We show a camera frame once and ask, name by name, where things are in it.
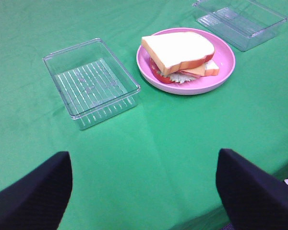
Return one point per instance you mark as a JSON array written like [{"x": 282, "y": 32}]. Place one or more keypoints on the yellow cheese slice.
[{"x": 198, "y": 70}]

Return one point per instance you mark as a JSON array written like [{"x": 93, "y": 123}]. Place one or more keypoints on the clear plastic tray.
[
  {"x": 92, "y": 82},
  {"x": 244, "y": 24}
]

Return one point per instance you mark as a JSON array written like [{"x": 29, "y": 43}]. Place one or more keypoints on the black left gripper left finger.
[{"x": 38, "y": 200}]

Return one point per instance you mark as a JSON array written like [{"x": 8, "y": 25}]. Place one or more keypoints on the green lettuce leaf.
[{"x": 179, "y": 78}]

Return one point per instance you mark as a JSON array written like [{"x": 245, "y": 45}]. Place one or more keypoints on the pink round plate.
[{"x": 223, "y": 57}]

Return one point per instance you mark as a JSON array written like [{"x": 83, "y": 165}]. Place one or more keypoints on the left clear plastic tray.
[{"x": 92, "y": 82}]

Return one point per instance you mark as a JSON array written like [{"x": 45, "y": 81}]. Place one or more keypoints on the bread slice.
[
  {"x": 211, "y": 68},
  {"x": 176, "y": 51}
]

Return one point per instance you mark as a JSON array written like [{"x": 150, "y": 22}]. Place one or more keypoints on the right clear plastic tray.
[{"x": 244, "y": 24}]

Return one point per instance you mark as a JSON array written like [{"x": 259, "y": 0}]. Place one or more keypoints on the red tomato slice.
[{"x": 158, "y": 74}]

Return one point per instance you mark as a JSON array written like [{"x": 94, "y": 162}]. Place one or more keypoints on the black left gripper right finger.
[{"x": 253, "y": 199}]

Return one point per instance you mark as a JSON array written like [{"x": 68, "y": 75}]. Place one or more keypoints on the bacon strip from tray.
[{"x": 189, "y": 74}]

